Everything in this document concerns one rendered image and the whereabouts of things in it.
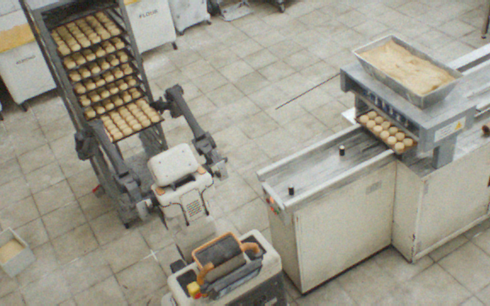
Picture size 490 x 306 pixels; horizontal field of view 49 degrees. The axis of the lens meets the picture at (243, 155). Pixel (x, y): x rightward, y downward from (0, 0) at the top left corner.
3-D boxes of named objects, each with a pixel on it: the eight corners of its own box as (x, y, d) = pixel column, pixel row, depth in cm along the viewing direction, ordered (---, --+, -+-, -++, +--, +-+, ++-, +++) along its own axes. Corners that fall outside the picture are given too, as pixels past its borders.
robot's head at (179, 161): (201, 167, 258) (187, 139, 258) (162, 187, 251) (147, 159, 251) (195, 171, 271) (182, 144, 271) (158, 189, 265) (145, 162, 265)
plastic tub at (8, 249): (37, 259, 392) (29, 246, 382) (11, 280, 382) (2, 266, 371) (18, 240, 410) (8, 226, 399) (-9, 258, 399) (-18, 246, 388)
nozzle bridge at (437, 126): (382, 93, 346) (384, 48, 324) (468, 153, 296) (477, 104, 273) (340, 113, 337) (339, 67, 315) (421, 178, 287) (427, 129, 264)
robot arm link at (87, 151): (86, 136, 276) (105, 128, 282) (81, 126, 277) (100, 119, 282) (79, 164, 314) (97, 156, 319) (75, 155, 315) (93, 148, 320)
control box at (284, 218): (268, 197, 311) (265, 180, 301) (290, 223, 294) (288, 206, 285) (263, 201, 310) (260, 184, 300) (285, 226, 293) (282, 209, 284)
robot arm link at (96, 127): (82, 117, 270) (100, 110, 275) (81, 130, 282) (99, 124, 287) (123, 189, 259) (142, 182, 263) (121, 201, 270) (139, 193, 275)
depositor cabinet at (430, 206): (474, 134, 428) (492, 42, 372) (552, 187, 378) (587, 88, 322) (342, 203, 392) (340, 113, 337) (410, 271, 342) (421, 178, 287)
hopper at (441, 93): (390, 53, 317) (391, 33, 308) (462, 98, 278) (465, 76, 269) (350, 71, 309) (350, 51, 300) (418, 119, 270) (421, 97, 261)
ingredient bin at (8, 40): (20, 116, 535) (-15, 50, 484) (7, 89, 578) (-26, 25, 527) (71, 95, 551) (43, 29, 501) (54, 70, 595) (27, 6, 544)
